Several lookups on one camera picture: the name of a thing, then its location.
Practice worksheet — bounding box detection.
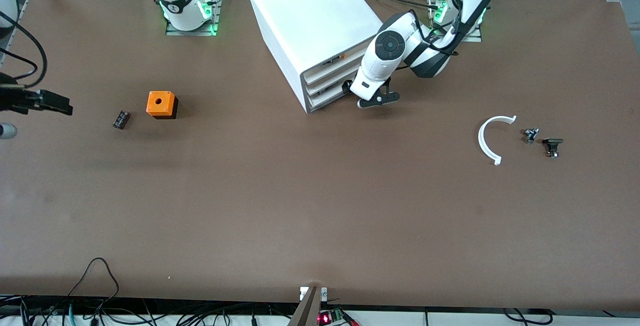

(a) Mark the orange box with hole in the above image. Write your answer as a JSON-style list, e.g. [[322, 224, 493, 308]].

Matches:
[[146, 90, 179, 120]]

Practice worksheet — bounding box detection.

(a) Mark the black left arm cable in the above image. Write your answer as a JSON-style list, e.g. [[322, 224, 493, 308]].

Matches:
[[407, 0, 463, 58]]

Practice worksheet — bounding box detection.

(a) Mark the white half ring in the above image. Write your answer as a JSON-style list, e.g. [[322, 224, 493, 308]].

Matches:
[[478, 115, 517, 166]]

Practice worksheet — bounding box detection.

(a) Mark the white middle cabinet drawer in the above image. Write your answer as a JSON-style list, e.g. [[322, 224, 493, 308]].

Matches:
[[304, 66, 361, 99]]

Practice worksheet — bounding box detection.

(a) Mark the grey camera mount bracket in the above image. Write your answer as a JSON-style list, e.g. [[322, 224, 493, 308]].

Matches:
[[299, 286, 329, 326]]

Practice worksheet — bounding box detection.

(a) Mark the circuit board with red light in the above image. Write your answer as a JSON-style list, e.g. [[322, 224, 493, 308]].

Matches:
[[318, 308, 360, 326]]

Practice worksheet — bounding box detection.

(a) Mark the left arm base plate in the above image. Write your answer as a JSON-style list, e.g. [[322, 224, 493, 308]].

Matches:
[[428, 0, 483, 43]]

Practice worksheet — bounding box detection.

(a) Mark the black looped table cable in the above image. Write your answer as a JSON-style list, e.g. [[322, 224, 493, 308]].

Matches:
[[66, 257, 121, 326]]

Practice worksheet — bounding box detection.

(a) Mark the white lowest cabinet drawer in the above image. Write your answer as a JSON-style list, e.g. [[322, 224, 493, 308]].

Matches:
[[306, 83, 357, 114]]

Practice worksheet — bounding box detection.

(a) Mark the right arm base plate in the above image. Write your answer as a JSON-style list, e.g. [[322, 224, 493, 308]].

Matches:
[[165, 0, 224, 37]]

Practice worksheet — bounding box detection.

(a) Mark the white highest cabinet drawer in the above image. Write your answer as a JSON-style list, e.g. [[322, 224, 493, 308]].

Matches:
[[301, 50, 371, 87]]

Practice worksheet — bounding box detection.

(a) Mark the white drawer cabinet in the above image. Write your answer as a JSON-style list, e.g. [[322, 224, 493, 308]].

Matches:
[[246, 0, 387, 115]]

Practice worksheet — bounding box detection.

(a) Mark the black clamp with bolt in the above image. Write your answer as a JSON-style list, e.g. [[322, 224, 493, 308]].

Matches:
[[542, 138, 564, 159]]

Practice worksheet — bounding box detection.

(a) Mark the aluminium table side rail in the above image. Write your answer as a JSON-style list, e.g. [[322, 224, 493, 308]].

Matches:
[[0, 0, 33, 67]]

